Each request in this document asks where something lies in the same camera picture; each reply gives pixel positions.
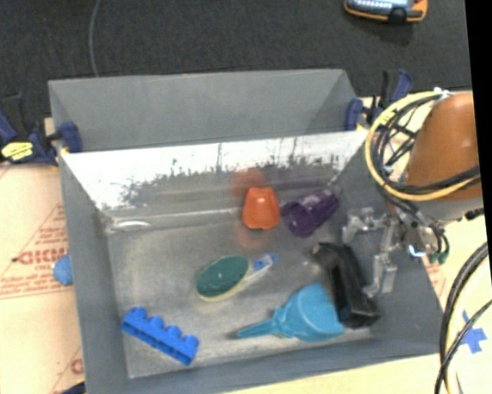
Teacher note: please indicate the grey metal bin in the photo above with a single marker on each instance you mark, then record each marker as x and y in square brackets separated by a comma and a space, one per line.
[156, 114]

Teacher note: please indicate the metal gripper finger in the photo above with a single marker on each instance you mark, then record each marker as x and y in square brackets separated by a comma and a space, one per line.
[363, 221]
[383, 269]

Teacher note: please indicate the purple cup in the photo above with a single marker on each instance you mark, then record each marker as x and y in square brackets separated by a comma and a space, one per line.
[310, 213]

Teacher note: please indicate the brown cardboard board red print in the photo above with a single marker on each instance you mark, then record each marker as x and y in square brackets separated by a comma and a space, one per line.
[33, 325]

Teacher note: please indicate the black flat block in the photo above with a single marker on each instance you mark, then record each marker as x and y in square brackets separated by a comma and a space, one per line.
[347, 286]

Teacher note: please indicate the orange cup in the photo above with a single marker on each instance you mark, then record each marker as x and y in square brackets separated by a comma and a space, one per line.
[261, 209]

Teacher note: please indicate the black cylinder on white bracket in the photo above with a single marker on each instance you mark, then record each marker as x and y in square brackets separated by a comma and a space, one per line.
[475, 214]

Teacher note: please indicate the blue toy brick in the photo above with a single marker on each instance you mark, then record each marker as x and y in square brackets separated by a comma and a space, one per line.
[160, 336]

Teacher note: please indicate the light blue funnel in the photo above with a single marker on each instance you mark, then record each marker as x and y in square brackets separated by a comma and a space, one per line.
[309, 315]

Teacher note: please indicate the green and yellow oval sponge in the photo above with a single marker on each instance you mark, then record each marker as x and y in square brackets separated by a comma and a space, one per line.
[221, 276]

